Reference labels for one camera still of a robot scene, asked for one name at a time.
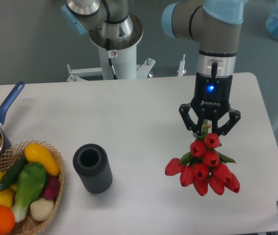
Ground red tulip bouquet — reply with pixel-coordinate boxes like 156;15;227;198
164;120;240;196

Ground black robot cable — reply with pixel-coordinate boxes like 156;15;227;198
100;0;118;80

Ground dark green cucumber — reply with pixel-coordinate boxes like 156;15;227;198
0;155;28;191

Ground dark grey ribbed vase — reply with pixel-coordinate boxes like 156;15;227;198
73;143;113;194

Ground woven wicker basket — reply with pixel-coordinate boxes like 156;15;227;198
0;140;66;235

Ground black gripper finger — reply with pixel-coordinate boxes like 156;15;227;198
179;103;202;137
211;109;241;136

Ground white garlic bulb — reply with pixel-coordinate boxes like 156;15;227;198
30;198;54;221

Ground purple red radish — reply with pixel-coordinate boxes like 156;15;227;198
42;176;60;200

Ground orange fruit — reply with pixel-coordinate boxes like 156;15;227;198
0;207;15;235

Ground yellow squash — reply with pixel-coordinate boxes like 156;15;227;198
24;143;60;176

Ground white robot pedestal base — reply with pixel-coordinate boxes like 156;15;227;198
67;46;156;82

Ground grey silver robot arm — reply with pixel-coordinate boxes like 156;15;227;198
61;0;245;137

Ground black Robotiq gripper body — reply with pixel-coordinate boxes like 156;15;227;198
191;73;233;123

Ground green bok choy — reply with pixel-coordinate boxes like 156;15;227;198
11;162;47;223

